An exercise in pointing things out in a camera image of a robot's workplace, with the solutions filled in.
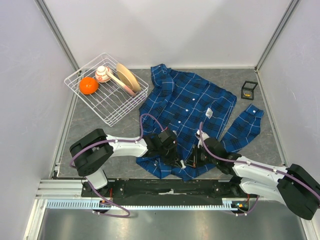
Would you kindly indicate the amber round brooch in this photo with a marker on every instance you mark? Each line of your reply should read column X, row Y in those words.
column 247, row 94

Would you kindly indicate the wooden spoon pink handle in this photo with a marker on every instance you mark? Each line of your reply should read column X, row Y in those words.
column 121, row 84

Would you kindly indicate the white red patterned cup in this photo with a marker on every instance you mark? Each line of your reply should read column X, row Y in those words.
column 101, row 74

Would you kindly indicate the orange bowl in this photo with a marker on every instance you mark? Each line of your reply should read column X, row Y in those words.
column 88, row 85

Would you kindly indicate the slotted cable duct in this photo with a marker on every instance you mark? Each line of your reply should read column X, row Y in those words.
column 94, row 204

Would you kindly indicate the blue plaid shirt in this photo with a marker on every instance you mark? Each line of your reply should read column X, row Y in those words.
column 181, row 101

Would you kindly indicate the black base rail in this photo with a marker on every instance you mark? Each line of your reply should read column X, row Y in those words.
column 171, row 191

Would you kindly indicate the right black display box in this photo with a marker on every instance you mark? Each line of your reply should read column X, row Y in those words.
column 248, row 87

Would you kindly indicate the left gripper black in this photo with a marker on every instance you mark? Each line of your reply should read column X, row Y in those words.
column 173, row 160

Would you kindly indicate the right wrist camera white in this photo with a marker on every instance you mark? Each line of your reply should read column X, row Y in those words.
column 201, row 136

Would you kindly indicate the white wire basket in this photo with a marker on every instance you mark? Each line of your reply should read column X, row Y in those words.
column 110, row 102

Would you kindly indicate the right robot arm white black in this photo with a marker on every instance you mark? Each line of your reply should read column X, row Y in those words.
column 291, row 186

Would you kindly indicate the beige wooden plate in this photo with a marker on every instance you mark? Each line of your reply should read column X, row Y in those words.
column 127, row 77

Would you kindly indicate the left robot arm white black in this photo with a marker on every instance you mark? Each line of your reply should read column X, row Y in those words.
column 91, row 152

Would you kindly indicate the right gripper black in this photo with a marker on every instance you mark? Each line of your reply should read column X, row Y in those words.
column 192, row 162

